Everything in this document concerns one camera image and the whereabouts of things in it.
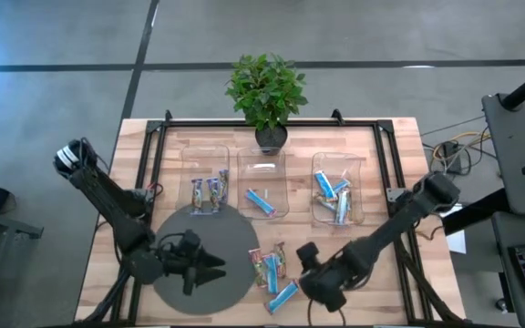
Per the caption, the black power adapter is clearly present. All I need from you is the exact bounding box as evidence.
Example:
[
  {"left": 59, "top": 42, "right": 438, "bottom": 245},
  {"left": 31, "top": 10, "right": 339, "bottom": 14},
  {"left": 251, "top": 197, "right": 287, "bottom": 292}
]
[{"left": 439, "top": 140, "right": 464, "bottom": 175}]

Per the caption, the dark grey desk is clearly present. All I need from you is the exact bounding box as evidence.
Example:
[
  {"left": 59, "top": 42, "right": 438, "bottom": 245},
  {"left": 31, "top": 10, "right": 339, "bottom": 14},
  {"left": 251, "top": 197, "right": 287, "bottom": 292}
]
[
  {"left": 480, "top": 93, "right": 525, "bottom": 219},
  {"left": 491, "top": 211, "right": 525, "bottom": 328}
]

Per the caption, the yellow cable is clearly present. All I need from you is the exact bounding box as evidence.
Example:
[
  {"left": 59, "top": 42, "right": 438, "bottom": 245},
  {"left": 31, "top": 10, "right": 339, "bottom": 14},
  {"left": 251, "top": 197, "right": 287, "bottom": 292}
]
[{"left": 430, "top": 130, "right": 489, "bottom": 161}]

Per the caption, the green blue Chewy granola bar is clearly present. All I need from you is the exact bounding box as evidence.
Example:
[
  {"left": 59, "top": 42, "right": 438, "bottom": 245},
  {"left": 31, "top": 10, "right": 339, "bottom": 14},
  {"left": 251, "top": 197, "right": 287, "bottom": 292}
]
[
  {"left": 218, "top": 168, "right": 231, "bottom": 205},
  {"left": 190, "top": 177, "right": 204, "bottom": 215},
  {"left": 206, "top": 176, "right": 221, "bottom": 214}
]

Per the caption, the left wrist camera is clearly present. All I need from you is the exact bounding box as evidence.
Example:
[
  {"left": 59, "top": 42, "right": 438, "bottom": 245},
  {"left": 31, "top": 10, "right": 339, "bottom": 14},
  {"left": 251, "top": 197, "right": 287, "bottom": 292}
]
[{"left": 170, "top": 229, "right": 203, "bottom": 257}]

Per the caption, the pale rectangular label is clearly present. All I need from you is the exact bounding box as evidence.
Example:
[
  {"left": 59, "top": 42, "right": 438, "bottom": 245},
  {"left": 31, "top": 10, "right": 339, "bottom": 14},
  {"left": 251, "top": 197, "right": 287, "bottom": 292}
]
[{"left": 245, "top": 162, "right": 277, "bottom": 173}]

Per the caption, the black desk leg beam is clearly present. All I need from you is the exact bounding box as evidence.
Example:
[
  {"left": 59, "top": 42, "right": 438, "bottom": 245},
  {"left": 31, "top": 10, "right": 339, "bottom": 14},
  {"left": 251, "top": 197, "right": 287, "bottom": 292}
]
[{"left": 441, "top": 188, "right": 510, "bottom": 237}]

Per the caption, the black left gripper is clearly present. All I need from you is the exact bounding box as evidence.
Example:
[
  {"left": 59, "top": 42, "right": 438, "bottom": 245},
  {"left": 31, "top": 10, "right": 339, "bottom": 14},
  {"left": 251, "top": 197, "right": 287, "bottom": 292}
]
[{"left": 160, "top": 249, "right": 228, "bottom": 296}]

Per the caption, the clear plastic bin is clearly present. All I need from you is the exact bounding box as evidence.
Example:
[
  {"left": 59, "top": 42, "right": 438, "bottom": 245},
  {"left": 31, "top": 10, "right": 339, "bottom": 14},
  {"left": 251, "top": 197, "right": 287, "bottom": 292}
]
[
  {"left": 236, "top": 146, "right": 290, "bottom": 220},
  {"left": 175, "top": 144, "right": 231, "bottom": 215},
  {"left": 310, "top": 151, "right": 366, "bottom": 227}
]

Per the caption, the white paper sheet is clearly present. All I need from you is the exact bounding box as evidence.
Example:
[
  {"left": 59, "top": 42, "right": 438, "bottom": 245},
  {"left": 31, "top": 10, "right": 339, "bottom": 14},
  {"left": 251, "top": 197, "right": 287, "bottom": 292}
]
[{"left": 444, "top": 204, "right": 468, "bottom": 255}]

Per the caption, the black aluminium table frame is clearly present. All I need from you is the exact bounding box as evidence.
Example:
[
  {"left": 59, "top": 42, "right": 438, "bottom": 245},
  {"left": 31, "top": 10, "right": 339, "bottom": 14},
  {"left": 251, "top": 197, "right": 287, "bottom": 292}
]
[{"left": 109, "top": 118, "right": 467, "bottom": 327}]

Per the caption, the green potted plant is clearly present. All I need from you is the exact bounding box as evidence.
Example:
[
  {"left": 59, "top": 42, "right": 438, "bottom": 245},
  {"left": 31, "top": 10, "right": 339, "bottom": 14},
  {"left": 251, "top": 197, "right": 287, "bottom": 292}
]
[{"left": 224, "top": 53, "right": 309, "bottom": 154}]

